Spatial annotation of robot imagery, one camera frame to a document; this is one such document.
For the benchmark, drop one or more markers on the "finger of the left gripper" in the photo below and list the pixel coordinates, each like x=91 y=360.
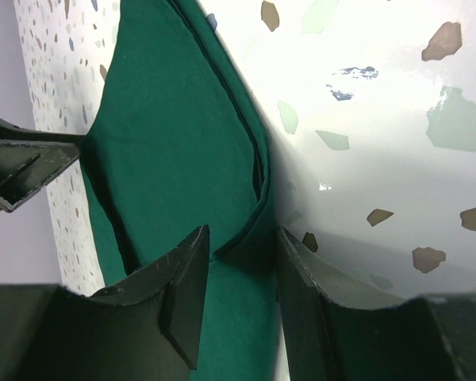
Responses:
x=30 y=160

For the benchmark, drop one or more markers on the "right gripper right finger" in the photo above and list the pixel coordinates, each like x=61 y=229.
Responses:
x=338 y=328

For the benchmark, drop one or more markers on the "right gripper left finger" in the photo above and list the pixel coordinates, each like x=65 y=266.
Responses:
x=145 y=327

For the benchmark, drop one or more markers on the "dark green surgical cloth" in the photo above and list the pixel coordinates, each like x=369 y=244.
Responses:
x=177 y=143

